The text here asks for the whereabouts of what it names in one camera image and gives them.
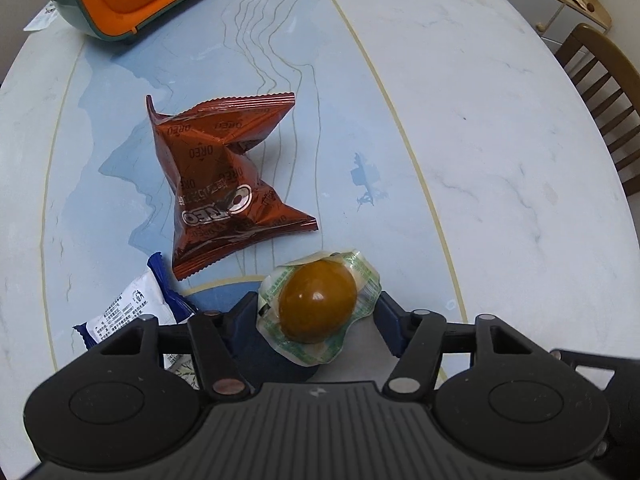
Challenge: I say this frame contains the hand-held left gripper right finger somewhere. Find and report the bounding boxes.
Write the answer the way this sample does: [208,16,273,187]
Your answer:
[372,292,532,396]

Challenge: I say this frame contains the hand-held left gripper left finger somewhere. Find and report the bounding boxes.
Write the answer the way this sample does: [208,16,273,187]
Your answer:
[97,291,261,402]

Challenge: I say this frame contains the brown snack packet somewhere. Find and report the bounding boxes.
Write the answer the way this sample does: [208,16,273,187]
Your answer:
[146,91,319,281]

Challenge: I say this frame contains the white paper receipt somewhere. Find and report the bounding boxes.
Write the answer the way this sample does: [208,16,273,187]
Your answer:
[23,2,63,32]

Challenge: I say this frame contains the vacuum-packed braised egg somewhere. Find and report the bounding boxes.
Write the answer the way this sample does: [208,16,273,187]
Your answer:
[256,248,382,365]

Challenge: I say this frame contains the wooden chair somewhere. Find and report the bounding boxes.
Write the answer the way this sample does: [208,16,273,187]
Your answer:
[554,22,640,168]

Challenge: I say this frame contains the white and blue snack packet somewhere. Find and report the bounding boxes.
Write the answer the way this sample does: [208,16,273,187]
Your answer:
[72,251,198,391]

